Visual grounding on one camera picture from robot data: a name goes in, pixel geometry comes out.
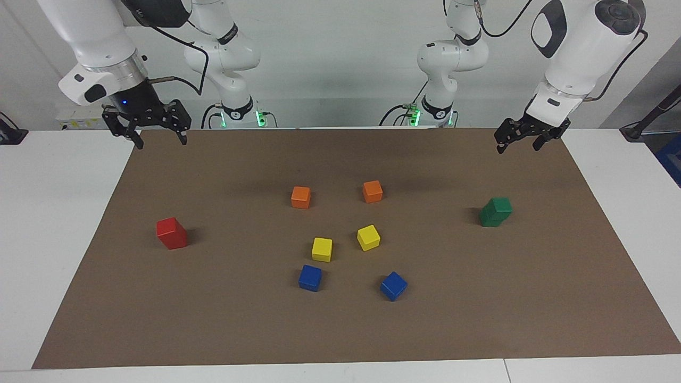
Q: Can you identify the brown table mat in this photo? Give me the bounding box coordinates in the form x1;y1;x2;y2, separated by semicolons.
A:
32;128;681;369

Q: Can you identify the black left base cable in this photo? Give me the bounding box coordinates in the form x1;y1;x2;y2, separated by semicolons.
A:
379;80;429;127

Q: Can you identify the white box with yellow labels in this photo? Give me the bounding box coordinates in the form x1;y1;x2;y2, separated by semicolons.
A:
56;105;107;131

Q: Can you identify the black right base cable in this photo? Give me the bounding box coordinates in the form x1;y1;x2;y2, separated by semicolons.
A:
201;103;224;129

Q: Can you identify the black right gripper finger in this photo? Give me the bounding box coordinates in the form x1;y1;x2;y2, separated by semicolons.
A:
159;98;193;146
102;105;145;150

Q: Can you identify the blue wooden block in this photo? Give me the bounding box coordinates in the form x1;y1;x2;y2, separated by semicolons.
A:
379;271;408;302
298;264;323;293

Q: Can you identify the black base cable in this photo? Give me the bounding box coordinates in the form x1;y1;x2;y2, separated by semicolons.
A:
379;80;429;127
201;103;224;129

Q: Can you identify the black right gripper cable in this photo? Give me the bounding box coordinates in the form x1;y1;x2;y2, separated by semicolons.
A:
148;24;209;96

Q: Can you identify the black tripod leg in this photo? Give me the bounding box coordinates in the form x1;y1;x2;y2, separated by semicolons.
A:
620;85;681;142

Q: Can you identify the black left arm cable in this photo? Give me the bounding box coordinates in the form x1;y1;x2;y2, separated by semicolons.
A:
475;0;534;39

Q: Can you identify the yellow wooden block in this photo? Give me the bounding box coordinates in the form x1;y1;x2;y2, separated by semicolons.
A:
356;224;381;252
311;237;333;262

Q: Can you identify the black stand foot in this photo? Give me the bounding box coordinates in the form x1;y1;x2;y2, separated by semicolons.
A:
0;112;28;145

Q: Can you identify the blue crate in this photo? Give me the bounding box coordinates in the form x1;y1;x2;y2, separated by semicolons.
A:
655;132;681;188

